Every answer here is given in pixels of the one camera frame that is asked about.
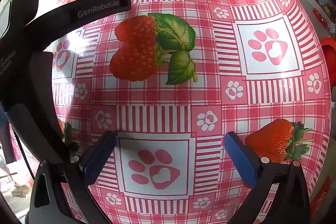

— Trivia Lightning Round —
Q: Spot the strawberry pattern pink tablecloth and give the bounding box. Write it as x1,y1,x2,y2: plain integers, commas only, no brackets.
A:
39,0,331,223

